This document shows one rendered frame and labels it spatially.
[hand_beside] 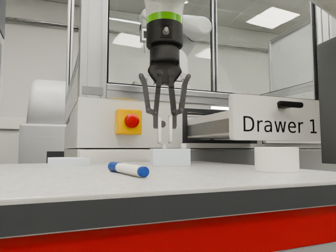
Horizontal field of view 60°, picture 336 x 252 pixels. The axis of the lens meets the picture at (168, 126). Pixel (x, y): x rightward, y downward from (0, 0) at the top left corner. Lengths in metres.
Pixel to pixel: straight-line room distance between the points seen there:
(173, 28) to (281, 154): 0.40
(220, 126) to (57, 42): 3.76
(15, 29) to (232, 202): 4.28
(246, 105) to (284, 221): 0.41
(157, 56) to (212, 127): 0.24
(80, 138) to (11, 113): 3.38
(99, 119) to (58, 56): 3.47
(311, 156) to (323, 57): 0.49
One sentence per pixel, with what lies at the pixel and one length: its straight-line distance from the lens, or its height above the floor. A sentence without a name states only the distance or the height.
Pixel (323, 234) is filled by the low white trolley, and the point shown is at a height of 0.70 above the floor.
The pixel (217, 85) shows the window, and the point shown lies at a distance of 1.04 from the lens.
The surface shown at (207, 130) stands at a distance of 0.83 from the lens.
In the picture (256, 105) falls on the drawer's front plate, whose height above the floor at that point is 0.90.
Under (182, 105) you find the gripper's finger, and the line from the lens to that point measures 0.72.
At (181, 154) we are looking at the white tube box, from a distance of 0.65.
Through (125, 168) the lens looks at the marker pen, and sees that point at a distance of 0.42.
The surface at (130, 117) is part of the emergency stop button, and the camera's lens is 0.81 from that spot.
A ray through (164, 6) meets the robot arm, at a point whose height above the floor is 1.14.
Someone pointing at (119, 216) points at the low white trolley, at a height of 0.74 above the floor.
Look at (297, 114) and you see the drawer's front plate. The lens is 0.82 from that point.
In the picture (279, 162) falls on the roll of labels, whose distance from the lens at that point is 0.49.
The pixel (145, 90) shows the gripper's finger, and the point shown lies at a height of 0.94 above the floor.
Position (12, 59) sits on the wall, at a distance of 4.35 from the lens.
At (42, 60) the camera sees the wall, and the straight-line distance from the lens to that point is 4.30.
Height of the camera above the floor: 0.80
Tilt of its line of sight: 5 degrees up
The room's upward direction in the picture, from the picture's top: straight up
